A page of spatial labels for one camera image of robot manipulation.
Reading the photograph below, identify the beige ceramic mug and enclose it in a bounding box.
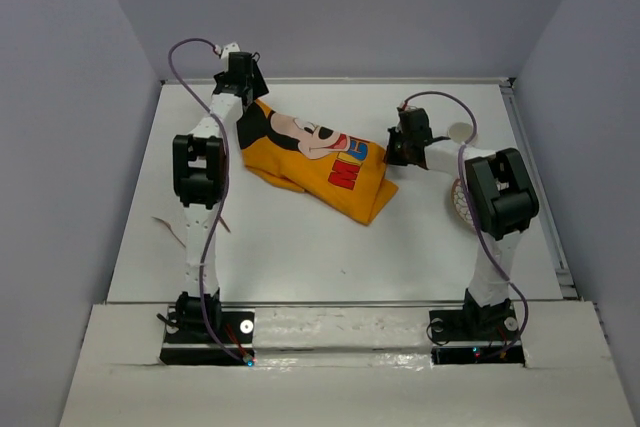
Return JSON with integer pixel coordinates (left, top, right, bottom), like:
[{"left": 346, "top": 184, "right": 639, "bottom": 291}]
[{"left": 447, "top": 122, "right": 478, "bottom": 145}]

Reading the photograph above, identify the orange Mickey Mouse placemat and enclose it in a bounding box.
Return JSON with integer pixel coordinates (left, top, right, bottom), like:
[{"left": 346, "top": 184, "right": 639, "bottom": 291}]
[{"left": 236, "top": 100, "right": 398, "bottom": 225}]

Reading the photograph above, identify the floral patterned plate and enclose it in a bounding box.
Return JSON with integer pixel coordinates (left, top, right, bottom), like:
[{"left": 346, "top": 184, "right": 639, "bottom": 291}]
[{"left": 450, "top": 179, "right": 473, "bottom": 228}]

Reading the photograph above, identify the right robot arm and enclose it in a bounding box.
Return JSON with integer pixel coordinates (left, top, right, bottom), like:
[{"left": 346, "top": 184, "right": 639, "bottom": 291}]
[{"left": 386, "top": 107, "right": 539, "bottom": 347}]

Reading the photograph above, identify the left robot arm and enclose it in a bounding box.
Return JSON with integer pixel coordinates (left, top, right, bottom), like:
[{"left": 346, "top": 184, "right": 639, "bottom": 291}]
[{"left": 168, "top": 43, "right": 268, "bottom": 346}]

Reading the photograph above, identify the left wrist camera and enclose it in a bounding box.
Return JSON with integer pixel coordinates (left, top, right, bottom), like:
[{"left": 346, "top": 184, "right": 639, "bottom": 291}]
[{"left": 213, "top": 42, "right": 241, "bottom": 58}]

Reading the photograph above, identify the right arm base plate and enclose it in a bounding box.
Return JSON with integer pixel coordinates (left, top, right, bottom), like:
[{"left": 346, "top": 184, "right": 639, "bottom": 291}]
[{"left": 425, "top": 309, "right": 526, "bottom": 366}]

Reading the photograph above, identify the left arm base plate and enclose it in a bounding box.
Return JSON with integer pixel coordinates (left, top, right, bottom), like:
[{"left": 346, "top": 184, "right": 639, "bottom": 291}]
[{"left": 156, "top": 310, "right": 256, "bottom": 367}]

